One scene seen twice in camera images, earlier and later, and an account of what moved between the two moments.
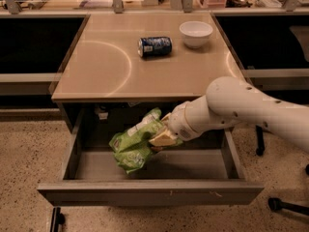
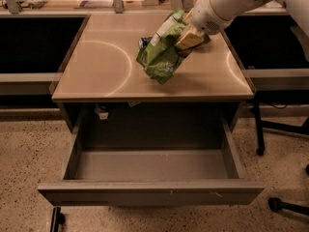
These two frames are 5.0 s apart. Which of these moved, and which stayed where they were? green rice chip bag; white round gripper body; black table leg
Moved: green rice chip bag; white round gripper body
Stayed: black table leg
